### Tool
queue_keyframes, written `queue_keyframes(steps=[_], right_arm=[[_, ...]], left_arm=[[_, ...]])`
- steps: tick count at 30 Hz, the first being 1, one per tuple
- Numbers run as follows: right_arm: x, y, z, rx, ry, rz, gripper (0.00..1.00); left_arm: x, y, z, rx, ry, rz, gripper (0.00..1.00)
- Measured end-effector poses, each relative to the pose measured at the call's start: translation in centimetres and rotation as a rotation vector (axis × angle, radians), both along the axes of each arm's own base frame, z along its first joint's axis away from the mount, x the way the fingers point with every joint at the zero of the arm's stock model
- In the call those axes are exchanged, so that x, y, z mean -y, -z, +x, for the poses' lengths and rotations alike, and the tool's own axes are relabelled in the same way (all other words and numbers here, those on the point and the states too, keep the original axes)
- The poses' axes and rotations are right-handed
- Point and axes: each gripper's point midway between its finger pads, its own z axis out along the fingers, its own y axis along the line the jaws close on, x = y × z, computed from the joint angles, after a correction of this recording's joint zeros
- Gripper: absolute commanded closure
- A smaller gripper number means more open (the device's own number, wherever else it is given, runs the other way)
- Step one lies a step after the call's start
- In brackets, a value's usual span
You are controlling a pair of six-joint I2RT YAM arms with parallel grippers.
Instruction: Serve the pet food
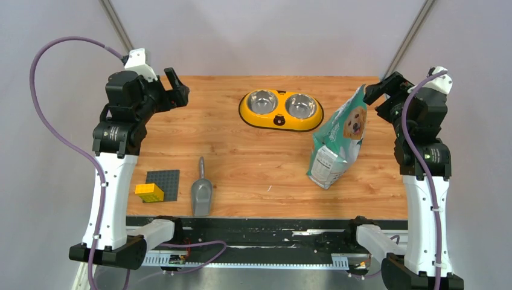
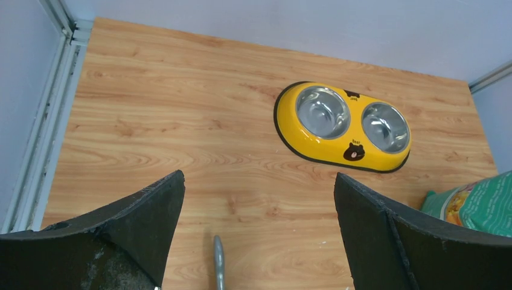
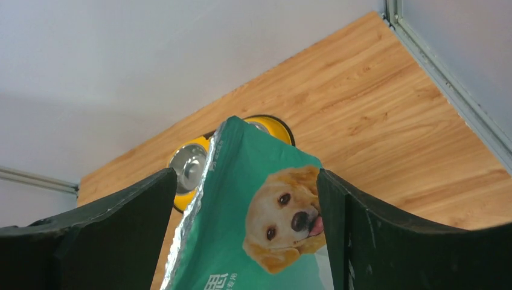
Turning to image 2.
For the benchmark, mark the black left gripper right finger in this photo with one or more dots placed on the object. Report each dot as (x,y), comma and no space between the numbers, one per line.
(392,246)

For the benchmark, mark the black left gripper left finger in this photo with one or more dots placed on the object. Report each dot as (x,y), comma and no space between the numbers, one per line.
(122,245)

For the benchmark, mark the grey metal scoop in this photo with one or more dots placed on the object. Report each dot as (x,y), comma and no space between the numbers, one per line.
(219,263)

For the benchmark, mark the green pet food bag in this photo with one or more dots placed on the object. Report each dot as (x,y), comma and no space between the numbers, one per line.
(483,206)

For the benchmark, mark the yellow double pet bowl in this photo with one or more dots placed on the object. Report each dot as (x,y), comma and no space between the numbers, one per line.
(338,127)

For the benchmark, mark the aluminium frame post left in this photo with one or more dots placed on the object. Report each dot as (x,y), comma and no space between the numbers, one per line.
(43,48)

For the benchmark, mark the aluminium frame post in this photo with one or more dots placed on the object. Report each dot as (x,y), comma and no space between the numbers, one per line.
(43,48)
(490,78)

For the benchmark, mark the aluminium frame post right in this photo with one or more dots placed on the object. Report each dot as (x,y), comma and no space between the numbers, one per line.
(490,78)

